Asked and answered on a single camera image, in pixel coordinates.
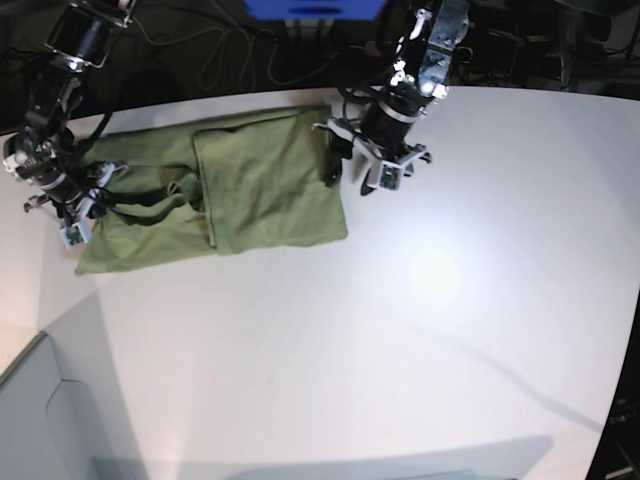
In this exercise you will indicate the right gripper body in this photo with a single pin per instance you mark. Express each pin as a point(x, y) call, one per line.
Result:
point(71, 202)

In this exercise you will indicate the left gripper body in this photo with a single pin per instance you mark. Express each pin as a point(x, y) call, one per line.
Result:
point(381, 131)

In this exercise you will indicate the green T-shirt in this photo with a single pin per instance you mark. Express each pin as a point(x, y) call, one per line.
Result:
point(219, 186)

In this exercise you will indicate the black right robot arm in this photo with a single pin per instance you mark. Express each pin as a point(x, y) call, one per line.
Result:
point(44, 152)

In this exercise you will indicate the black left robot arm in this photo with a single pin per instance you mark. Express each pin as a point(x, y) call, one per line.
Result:
point(419, 71)

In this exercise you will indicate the blue plastic bin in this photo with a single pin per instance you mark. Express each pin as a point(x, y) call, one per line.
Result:
point(269, 10)

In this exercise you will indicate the grey panel at table corner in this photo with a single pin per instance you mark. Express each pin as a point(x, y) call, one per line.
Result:
point(51, 427)

